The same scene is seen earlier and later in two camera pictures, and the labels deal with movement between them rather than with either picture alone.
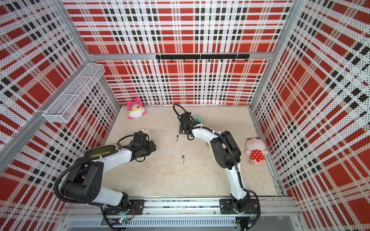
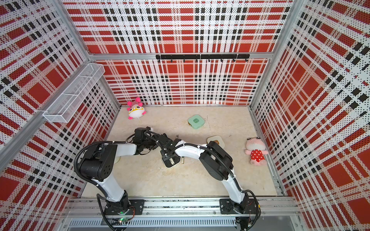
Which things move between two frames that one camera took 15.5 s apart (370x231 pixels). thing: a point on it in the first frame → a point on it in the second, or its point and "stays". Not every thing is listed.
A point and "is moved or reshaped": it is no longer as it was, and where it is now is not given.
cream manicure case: (148, 132) is moved or reshaped
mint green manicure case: (197, 118) stays
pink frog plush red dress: (256, 147) stays
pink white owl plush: (135, 109) stays
